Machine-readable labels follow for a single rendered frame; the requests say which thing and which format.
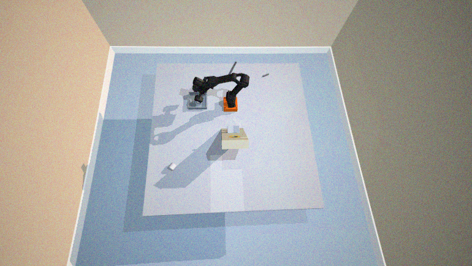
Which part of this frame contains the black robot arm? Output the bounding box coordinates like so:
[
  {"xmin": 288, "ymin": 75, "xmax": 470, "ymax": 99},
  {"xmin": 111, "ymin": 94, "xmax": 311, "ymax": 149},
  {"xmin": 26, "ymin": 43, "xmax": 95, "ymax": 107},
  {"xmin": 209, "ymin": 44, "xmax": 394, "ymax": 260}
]
[{"xmin": 192, "ymin": 73, "xmax": 249, "ymax": 108}]

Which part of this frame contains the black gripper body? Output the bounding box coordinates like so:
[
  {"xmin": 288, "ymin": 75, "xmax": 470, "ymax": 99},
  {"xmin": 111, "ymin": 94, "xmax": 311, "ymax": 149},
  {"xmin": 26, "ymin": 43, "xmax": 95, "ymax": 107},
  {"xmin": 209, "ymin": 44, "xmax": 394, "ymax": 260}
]
[{"xmin": 194, "ymin": 87, "xmax": 207, "ymax": 103}]

